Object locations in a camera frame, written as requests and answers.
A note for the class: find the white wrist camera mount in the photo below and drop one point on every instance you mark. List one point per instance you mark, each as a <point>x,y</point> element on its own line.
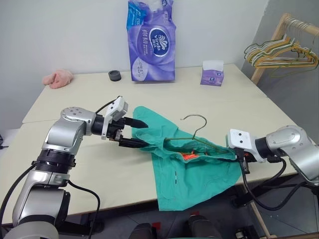
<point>117,109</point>
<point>240,140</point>

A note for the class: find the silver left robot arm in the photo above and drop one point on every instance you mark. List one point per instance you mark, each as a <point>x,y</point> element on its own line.
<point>62,132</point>

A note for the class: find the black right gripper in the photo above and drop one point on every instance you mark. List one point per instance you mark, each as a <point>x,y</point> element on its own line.
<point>246,164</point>

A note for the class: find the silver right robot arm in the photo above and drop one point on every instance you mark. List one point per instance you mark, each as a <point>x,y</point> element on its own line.
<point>294,147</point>

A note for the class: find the light wooden clothes rack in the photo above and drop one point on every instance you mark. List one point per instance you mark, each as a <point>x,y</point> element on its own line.
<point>261,68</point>

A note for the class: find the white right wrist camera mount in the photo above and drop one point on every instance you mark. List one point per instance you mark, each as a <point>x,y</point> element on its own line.
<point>240,140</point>

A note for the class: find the black table frame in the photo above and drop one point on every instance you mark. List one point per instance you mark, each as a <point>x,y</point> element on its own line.
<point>87,221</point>

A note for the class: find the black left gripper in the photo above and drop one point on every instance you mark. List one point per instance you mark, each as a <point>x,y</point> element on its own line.
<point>115,129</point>

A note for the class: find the green garment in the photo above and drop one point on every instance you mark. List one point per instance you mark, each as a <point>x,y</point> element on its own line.
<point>194,179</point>

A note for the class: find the black tape roll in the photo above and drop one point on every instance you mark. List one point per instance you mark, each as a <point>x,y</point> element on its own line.
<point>114,76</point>

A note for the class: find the dark rounded shape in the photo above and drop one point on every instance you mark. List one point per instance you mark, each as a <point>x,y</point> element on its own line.
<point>203,227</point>
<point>147,231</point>

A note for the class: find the small purple tissue pack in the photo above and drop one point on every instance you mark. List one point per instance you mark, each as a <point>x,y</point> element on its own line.
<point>211,78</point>

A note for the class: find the large purple tissue pack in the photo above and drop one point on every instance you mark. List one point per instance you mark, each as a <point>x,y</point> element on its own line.
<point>152,49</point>

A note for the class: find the pink cloth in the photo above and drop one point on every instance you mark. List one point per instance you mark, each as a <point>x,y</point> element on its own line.
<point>58,79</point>

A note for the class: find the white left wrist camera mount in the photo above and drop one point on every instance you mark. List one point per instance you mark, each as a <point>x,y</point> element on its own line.
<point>117,109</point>

